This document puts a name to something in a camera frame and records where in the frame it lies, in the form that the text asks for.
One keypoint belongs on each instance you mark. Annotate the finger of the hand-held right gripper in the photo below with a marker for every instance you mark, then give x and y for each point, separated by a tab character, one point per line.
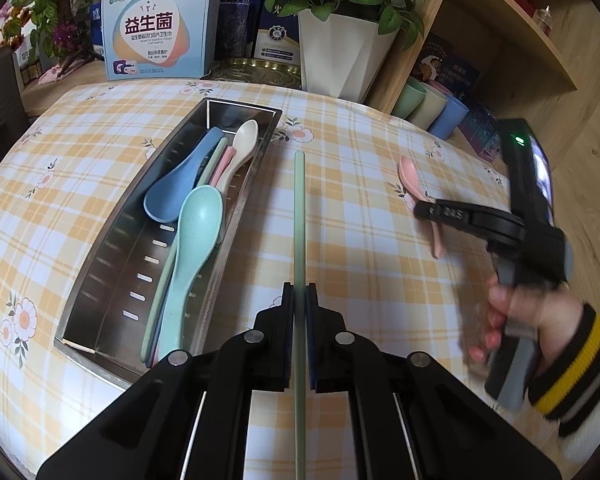
480	222

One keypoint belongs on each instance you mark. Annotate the light blue printed box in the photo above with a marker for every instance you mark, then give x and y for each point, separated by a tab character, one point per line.
155	30

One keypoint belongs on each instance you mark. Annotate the stainless steel utensil tray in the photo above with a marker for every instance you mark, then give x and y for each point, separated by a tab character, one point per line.
110	270

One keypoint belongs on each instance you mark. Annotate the blue cup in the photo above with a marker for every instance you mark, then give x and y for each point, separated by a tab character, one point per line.
447	120

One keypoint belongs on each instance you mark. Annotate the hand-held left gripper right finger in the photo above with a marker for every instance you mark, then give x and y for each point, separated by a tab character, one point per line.
325	350

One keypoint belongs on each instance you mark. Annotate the pink cup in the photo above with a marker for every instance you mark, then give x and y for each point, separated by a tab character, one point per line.
439	86

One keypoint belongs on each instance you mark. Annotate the striped sleeve right forearm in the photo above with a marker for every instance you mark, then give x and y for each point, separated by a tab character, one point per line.
580	375

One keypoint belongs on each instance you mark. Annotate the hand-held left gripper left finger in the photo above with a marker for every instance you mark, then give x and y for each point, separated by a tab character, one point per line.
275	350

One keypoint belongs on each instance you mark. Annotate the cream spoon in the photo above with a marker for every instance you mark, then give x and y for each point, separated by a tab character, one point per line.
245	145

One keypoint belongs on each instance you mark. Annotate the dark blue patterned tube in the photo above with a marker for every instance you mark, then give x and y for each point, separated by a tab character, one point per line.
232	32

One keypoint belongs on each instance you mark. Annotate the pink spoon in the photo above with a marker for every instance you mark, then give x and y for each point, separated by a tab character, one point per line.
414	180

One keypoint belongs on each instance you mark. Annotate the green chopstick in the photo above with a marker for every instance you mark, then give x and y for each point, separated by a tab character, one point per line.
300	240
152	320

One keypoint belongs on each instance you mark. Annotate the blue spoon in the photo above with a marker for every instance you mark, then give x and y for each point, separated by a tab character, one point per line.
172	190

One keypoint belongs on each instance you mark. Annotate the dark chair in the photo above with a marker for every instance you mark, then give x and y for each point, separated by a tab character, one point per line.
0	100

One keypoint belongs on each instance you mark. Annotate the green cup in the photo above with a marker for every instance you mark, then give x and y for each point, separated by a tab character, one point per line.
407	100

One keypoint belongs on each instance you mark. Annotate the teal spoon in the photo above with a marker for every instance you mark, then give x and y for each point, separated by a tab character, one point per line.
195	240

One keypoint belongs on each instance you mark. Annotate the pink blossom branches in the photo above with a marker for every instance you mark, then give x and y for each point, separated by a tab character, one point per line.
45	10

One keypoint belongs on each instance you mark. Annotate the dark moon print box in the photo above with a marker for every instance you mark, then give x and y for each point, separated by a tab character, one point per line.
430	60

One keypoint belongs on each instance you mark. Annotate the gold metal tray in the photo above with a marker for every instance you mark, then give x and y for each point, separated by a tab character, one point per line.
255	72

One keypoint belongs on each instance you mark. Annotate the beige cup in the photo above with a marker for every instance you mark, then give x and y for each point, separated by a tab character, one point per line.
427	110

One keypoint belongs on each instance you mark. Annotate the yellow checked floral tablecloth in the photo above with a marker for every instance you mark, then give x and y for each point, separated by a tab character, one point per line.
370	260

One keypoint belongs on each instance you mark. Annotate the clear perfume bottle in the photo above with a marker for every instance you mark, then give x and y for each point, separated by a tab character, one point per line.
542	20

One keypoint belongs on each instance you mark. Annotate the dark blue milk carton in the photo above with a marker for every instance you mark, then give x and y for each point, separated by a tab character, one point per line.
275	30

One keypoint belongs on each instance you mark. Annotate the purple box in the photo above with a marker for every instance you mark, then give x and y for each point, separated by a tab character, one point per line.
480	130

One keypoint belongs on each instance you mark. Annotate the person's right hand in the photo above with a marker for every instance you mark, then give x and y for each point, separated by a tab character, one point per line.
555	310

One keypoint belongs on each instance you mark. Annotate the wooden shelf unit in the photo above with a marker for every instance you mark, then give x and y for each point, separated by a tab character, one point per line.
555	70

